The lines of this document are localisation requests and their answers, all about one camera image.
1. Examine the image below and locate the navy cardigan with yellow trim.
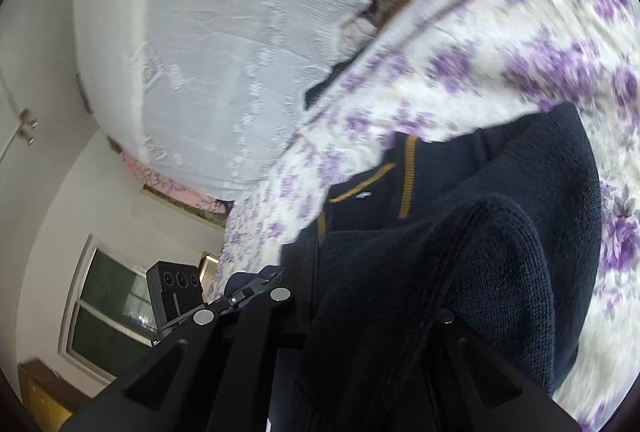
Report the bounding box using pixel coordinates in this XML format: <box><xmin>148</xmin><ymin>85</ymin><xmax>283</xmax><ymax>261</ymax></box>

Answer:
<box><xmin>227</xmin><ymin>102</ymin><xmax>603</xmax><ymax>432</ymax></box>

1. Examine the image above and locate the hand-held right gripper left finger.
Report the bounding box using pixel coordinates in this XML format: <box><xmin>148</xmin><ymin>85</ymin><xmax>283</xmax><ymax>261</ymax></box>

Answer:
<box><xmin>60</xmin><ymin>238</ymin><xmax>322</xmax><ymax>432</ymax></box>

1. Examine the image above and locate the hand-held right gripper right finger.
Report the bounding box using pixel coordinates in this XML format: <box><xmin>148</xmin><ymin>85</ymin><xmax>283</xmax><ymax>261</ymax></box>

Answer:
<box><xmin>424</xmin><ymin>309</ymin><xmax>585</xmax><ymax>432</ymax></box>

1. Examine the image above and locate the purple floral bedsheet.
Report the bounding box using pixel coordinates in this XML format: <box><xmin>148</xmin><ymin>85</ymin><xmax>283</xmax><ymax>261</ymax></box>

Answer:
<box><xmin>207</xmin><ymin>0</ymin><xmax>640</xmax><ymax>432</ymax></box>

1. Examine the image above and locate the metal door handle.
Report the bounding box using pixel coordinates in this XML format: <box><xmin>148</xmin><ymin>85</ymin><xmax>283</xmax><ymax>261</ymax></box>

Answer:
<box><xmin>17</xmin><ymin>109</ymin><xmax>40</xmax><ymax>145</ymax></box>

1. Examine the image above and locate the white lace cover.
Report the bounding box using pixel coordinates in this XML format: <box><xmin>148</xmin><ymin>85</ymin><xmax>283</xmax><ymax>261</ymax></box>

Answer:
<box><xmin>74</xmin><ymin>0</ymin><xmax>416</xmax><ymax>203</ymax></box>

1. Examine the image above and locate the pink floral curtain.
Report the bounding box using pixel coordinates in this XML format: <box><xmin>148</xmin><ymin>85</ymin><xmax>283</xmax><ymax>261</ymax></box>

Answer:
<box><xmin>107</xmin><ymin>137</ymin><xmax>236</xmax><ymax>217</ymax></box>

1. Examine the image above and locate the beige bedside cabinet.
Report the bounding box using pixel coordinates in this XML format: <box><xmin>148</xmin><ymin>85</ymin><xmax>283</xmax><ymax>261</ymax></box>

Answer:
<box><xmin>197</xmin><ymin>252</ymin><xmax>221</xmax><ymax>293</ymax></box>

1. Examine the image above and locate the white framed window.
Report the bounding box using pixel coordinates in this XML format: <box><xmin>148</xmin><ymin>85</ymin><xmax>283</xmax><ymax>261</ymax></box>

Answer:
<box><xmin>60</xmin><ymin>234</ymin><xmax>166</xmax><ymax>385</ymax></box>

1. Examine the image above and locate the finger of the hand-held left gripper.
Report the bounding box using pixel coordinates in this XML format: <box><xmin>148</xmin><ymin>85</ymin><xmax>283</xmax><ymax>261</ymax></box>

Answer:
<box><xmin>212</xmin><ymin>279</ymin><xmax>281</xmax><ymax>315</ymax></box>

